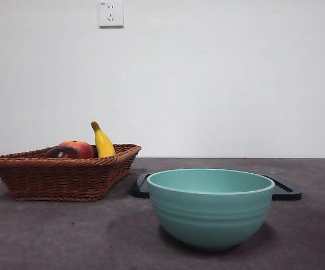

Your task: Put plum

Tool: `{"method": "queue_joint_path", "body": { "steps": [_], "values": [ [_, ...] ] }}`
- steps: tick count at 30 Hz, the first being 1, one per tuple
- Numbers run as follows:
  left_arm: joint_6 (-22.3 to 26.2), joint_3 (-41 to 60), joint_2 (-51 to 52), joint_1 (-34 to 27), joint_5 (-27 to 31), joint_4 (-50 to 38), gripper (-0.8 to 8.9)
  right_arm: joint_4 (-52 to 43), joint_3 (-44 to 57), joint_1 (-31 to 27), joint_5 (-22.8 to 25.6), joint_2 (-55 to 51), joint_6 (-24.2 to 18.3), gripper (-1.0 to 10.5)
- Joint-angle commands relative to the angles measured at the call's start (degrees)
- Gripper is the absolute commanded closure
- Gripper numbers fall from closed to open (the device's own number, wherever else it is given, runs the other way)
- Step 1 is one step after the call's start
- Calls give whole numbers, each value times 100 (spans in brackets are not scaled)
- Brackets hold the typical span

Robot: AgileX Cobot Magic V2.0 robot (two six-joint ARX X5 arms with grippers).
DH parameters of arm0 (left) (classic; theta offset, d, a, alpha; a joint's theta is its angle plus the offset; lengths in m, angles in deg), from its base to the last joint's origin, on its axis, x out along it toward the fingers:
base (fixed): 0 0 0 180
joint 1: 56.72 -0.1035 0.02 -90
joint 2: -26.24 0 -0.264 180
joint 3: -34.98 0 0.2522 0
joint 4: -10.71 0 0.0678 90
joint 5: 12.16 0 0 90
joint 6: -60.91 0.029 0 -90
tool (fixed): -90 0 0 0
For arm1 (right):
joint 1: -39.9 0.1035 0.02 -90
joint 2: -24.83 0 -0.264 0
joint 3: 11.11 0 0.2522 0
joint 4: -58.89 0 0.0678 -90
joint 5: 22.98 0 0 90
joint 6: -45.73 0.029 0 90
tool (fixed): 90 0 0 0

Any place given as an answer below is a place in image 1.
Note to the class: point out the teal ribbed bowl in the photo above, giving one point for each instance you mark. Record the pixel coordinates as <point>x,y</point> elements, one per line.
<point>210,219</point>

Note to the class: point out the dark red plum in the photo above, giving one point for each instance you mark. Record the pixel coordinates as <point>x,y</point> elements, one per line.
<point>62,153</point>

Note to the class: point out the yellow banana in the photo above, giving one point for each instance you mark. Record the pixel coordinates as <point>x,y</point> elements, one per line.
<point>104,143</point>

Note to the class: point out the black rectangular tray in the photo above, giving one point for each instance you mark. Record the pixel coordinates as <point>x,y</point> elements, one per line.
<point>140,191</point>

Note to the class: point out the dark green fruit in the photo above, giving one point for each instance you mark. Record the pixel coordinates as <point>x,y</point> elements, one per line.
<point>95,152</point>

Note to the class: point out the red orange peach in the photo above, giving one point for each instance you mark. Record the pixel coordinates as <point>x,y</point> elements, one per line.
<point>83,149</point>

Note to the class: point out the brown wicker basket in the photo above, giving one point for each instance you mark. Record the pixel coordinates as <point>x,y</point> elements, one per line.
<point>61,180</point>

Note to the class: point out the white wall socket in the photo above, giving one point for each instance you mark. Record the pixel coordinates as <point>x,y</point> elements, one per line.
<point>111,14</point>

